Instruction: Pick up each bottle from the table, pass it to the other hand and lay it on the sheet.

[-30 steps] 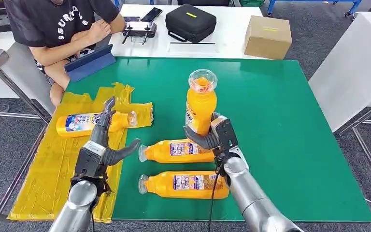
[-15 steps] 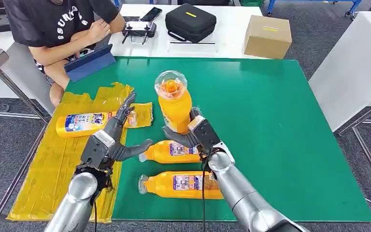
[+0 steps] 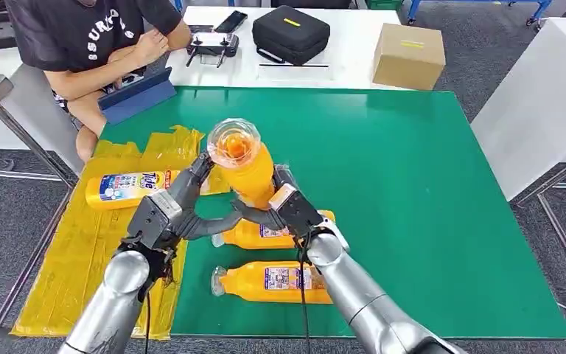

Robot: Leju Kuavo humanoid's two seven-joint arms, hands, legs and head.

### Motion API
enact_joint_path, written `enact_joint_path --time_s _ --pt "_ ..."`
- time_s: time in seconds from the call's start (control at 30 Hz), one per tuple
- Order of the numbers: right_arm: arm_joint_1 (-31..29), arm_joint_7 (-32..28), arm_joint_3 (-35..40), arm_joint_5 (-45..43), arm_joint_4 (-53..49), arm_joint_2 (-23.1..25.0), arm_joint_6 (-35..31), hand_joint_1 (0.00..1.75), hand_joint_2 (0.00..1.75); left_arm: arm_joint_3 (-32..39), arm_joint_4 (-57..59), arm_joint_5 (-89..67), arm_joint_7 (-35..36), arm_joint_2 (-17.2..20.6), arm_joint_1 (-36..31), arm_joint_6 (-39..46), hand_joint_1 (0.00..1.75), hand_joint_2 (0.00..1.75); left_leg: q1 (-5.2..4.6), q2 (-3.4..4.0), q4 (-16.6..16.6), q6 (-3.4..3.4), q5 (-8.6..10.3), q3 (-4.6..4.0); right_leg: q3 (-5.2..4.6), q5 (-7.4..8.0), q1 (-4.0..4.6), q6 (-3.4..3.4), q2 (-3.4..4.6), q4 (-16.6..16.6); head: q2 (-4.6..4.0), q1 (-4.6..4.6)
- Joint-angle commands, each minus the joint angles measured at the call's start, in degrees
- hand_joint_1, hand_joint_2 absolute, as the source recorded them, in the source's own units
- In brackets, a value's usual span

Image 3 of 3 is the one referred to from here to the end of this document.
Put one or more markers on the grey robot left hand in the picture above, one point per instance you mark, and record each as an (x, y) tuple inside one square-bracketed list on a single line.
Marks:
[(192, 227)]

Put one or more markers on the green table mat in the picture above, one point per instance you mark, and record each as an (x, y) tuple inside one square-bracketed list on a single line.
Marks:
[(385, 195)]

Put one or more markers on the black remote controller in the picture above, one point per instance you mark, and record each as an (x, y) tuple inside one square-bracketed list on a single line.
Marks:
[(212, 46)]

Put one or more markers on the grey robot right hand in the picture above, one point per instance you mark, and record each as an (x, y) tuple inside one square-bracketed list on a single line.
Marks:
[(258, 219)]

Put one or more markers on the brown cardboard box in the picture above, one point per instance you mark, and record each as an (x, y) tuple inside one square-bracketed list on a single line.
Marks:
[(407, 58)]

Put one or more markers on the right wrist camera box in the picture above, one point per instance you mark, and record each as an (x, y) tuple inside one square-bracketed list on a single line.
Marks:
[(297, 210)]

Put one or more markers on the white side table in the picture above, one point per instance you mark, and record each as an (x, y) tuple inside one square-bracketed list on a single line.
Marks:
[(537, 107)]

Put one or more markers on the black zip carry case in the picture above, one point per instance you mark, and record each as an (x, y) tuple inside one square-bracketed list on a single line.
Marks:
[(288, 36)]

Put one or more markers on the black flat device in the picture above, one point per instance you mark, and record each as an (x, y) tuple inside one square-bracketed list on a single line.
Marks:
[(200, 29)]

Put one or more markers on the orange Tide label bottle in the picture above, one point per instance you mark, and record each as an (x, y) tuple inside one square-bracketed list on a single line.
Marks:
[(126, 188)]

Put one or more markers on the thin black rod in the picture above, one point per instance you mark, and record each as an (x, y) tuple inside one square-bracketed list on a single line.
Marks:
[(293, 65)]

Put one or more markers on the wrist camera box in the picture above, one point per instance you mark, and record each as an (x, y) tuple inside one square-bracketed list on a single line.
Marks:
[(153, 220), (297, 210)]

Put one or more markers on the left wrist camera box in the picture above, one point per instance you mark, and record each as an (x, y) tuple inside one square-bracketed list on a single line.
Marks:
[(153, 220)]

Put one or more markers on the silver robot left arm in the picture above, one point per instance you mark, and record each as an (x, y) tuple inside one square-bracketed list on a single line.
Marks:
[(112, 308)]

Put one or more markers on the blue wheeled metal frame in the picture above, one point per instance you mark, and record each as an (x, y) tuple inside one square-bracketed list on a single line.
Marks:
[(414, 10)]

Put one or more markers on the orange drink bottle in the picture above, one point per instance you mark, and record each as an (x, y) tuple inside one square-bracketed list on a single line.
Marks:
[(253, 283), (251, 176), (244, 237)]

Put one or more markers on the black smartphone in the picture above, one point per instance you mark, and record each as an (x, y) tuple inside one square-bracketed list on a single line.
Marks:
[(230, 22)]

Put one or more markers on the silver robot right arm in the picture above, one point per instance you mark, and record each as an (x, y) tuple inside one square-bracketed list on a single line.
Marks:
[(356, 298)]

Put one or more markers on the green plastic crate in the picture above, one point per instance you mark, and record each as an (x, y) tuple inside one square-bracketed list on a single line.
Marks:
[(383, 5)]

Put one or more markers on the person's left hand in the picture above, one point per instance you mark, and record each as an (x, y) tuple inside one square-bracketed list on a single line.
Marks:
[(151, 46)]

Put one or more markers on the person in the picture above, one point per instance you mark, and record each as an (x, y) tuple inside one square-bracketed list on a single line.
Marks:
[(68, 34)]

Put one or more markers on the blue tablet case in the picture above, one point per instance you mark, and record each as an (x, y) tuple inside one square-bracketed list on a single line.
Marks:
[(136, 97)]

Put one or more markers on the yellow plastic sheet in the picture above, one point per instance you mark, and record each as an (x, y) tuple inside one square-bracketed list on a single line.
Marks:
[(78, 254)]

